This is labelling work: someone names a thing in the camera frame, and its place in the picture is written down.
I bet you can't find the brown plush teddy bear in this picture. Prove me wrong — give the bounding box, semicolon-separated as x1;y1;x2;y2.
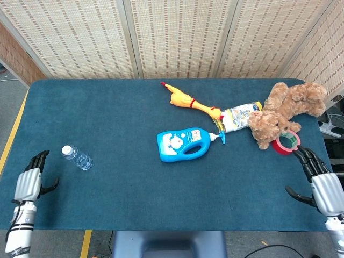
247;82;328;150

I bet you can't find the woven folding screen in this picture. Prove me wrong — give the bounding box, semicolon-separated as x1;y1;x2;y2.
0;0;344;103

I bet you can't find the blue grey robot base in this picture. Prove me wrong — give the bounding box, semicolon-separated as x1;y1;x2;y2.
111;230;228;258

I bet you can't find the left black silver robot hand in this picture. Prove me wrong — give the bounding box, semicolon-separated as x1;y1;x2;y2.
11;150;60;204

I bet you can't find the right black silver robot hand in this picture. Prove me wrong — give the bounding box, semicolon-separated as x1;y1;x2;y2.
285;146;344;217

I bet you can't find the white power strip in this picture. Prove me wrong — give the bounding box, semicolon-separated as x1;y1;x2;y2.
318;119;344;138

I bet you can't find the blue tablecloth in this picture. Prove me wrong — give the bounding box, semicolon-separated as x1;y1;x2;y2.
0;78;335;232

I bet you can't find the white printed snack bag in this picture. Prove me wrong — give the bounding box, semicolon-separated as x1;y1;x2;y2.
214;100;263;134

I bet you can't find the transparent plastic water bottle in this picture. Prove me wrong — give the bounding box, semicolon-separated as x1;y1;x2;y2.
61;145;94;171

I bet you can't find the red tape roll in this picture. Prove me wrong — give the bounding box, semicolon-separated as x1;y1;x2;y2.
272;129;301;156

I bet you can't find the yellow rubber chicken toy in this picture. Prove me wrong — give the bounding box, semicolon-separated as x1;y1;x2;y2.
160;82;225;120

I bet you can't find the blue pump detergent bottle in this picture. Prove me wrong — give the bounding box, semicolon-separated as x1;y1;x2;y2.
156;127;227;163

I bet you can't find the black floor cable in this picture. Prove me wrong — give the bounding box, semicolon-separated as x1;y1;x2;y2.
251;244;304;258

